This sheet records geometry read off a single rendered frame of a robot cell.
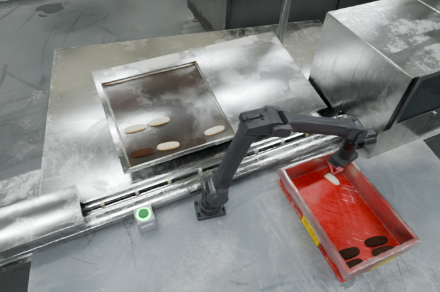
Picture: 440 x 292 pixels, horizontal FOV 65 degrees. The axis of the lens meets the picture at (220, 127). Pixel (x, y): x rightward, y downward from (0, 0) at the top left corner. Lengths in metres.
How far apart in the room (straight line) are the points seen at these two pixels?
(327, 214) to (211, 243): 0.49
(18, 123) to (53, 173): 1.61
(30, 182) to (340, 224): 1.31
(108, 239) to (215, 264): 0.42
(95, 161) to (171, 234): 0.51
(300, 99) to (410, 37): 0.56
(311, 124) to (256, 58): 0.85
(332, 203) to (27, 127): 2.45
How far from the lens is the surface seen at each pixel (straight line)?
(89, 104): 1.95
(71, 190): 1.48
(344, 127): 1.29
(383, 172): 1.75
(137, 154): 1.54
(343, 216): 1.54
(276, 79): 1.88
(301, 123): 1.16
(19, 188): 1.71
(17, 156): 3.01
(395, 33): 1.71
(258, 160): 1.56
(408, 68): 1.51
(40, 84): 3.57
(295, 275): 1.38
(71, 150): 1.75
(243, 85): 1.81
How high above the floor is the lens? 2.09
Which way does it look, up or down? 47 degrees down
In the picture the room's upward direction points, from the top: 3 degrees clockwise
